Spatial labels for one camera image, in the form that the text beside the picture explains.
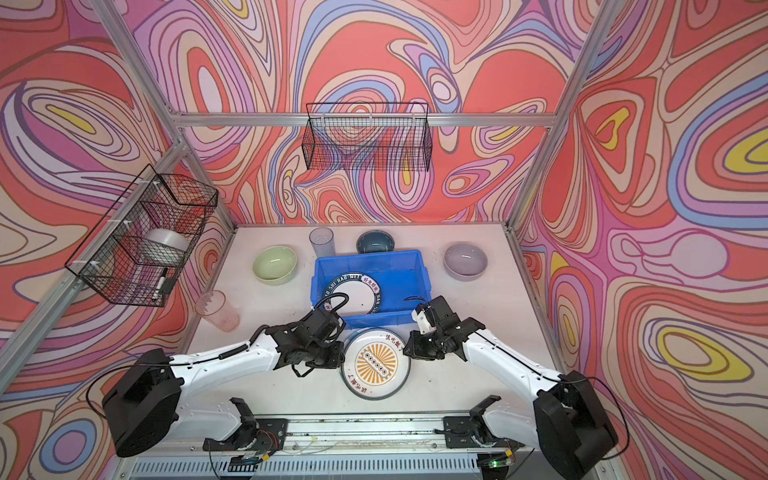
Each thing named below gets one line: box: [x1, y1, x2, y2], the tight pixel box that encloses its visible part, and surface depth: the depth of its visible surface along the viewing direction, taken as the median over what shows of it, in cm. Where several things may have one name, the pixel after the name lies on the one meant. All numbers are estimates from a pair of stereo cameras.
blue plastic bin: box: [311, 250, 432, 330], surface depth 102 cm
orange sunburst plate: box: [341, 327, 411, 401], surface depth 84 cm
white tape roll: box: [140, 228, 190, 263], surface depth 73 cm
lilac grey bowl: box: [443, 242, 488, 282], surface depth 107 cm
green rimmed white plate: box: [324, 273, 382, 316], surface depth 101 cm
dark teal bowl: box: [356, 230, 395, 254], surface depth 110 cm
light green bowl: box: [252, 245, 298, 286], surface depth 106 cm
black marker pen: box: [155, 267, 168, 293], surface depth 74 cm
